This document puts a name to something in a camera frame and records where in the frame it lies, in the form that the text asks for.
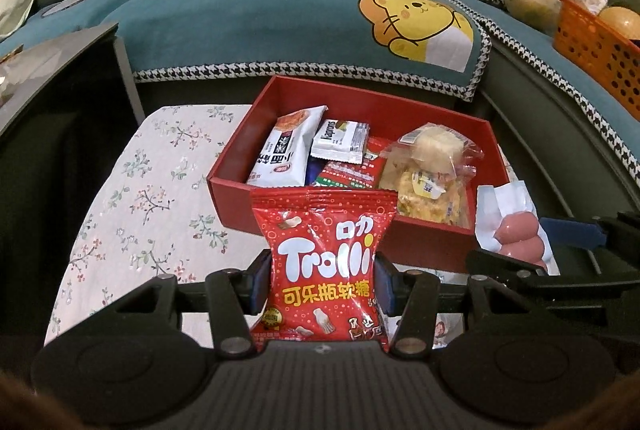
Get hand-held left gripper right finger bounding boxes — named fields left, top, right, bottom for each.
left=374, top=251, right=523, bottom=357

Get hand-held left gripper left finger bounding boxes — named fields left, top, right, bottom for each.
left=104, top=251, right=273, bottom=357

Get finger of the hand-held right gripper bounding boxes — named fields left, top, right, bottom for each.
left=539, top=210, right=640, bottom=255
left=466, top=249, right=640, bottom=311

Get white sausage packet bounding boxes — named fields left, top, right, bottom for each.
left=475, top=180, right=561, bottom=276

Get red gummy candy packet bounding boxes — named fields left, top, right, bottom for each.
left=250, top=187, right=398, bottom=343

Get red cardboard box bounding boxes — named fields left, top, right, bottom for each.
left=206, top=75, right=512, bottom=261

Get long white snack packet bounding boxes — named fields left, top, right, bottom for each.
left=246, top=106, right=328, bottom=188

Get small white cartoon-face packet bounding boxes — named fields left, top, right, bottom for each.
left=392, top=310, right=468, bottom=351

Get clear-wrapped round cracker packet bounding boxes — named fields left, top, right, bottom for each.
left=377, top=155, right=476, bottom=228

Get red and green snack packet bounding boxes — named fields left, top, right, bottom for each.
left=312, top=137, right=401, bottom=191

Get green sofa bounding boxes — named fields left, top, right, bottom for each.
left=22, top=0, right=640, bottom=311

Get blue foil snack packet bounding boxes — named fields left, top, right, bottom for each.
left=304, top=157, right=326, bottom=186

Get floral tablecloth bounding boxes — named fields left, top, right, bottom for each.
left=44, top=104, right=561, bottom=351

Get clear-wrapped pale pastry packet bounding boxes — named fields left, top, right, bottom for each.
left=397, top=124, right=485, bottom=181

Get small white sachet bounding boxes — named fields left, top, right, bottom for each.
left=310, top=119, right=372, bottom=166

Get orange plastic basket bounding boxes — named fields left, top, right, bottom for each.
left=552, top=0, right=640, bottom=113

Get teal houndstooth-edged sofa blanket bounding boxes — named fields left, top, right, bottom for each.
left=420, top=0, right=640, bottom=136

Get yellow pomelo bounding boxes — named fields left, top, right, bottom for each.
left=597, top=6, right=640, bottom=42

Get teal lion-print sofa blanket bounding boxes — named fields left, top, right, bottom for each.
left=0, top=0, right=493, bottom=103

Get dark glass coffee table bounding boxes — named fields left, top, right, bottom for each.
left=0, top=21, right=146, bottom=191

